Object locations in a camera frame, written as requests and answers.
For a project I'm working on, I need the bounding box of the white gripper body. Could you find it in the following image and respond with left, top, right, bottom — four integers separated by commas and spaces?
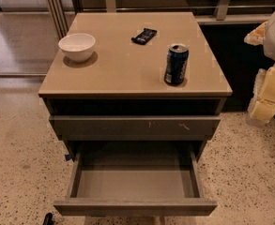
244, 22, 267, 46

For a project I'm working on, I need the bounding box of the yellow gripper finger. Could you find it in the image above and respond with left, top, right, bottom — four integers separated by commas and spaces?
249, 64, 275, 123

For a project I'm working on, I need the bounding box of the blue pepsi can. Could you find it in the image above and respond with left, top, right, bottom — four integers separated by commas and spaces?
164, 43, 189, 85

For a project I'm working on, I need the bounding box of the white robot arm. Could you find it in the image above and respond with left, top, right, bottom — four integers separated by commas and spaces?
244, 11, 275, 126

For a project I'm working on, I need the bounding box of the grey drawer cabinet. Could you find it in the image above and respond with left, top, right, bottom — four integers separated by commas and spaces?
38, 11, 234, 225

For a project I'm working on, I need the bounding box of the closed top drawer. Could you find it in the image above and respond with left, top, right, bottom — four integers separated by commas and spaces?
50, 115, 221, 141

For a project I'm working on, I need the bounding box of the open middle drawer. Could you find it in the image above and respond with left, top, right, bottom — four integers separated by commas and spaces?
53, 142, 217, 217

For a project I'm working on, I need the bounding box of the dark snack bar packet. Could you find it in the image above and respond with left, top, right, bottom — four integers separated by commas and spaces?
131, 28, 158, 45

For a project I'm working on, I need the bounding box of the white ceramic bowl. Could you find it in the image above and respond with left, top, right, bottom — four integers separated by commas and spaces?
58, 33, 96, 63

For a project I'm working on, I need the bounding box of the black object floor bottom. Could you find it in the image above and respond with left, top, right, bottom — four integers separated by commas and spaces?
42, 213, 53, 225

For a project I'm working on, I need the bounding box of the metal railing frame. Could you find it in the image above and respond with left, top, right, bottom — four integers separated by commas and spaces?
46, 0, 275, 37

